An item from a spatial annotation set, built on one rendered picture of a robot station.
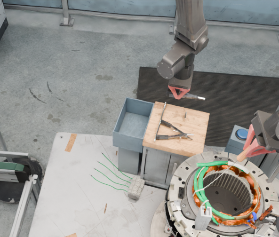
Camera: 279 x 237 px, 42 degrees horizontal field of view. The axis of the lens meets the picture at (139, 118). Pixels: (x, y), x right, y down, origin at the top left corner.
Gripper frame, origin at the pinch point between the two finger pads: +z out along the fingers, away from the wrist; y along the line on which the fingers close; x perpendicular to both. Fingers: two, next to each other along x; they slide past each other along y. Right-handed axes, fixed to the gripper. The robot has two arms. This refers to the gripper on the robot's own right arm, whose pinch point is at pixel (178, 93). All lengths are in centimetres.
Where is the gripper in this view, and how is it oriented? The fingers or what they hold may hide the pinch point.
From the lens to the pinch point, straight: 119.1
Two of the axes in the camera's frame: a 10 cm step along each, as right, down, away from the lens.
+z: -0.3, 6.3, 7.8
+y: -2.3, 7.5, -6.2
